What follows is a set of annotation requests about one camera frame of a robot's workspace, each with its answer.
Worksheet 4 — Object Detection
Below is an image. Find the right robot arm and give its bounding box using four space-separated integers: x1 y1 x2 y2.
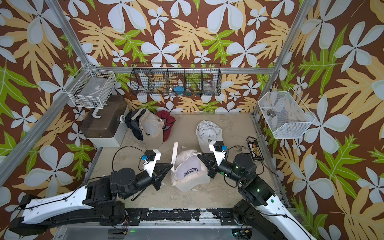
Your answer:
198 140 314 240

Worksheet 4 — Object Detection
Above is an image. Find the dark grey baseball cap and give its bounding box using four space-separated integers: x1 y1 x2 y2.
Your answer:
130 113 144 141

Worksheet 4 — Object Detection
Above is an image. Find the beige baseball cap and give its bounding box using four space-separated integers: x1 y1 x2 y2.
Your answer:
136 108 164 150

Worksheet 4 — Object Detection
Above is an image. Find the white box with brown lid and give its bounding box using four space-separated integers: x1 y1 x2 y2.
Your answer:
80 95 129 148

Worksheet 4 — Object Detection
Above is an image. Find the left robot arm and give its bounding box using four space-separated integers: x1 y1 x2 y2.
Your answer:
9 150 174 236

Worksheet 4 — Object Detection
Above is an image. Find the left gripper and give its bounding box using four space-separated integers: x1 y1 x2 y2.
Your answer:
121 160 172 200

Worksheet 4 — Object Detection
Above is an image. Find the white wire wall basket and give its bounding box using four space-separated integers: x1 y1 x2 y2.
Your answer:
64 64 117 109

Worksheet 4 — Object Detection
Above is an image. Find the black wire wall basket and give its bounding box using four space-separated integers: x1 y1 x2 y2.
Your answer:
128 63 222 97

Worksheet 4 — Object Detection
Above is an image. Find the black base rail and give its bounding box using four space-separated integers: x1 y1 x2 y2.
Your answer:
126 208 238 226

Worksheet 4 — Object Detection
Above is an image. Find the black parallel charging board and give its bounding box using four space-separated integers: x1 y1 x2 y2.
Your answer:
246 137 264 162

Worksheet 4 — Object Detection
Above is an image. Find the black baseball cap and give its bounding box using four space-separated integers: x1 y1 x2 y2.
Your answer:
125 111 141 131

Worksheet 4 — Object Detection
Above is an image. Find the red baseball cap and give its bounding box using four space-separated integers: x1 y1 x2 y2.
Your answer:
156 111 176 142

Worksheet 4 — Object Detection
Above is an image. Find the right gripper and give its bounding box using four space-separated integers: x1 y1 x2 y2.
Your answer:
198 153 248 187

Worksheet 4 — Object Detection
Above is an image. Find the white New York baseball cap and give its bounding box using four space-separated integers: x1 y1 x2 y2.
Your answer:
196 121 223 145

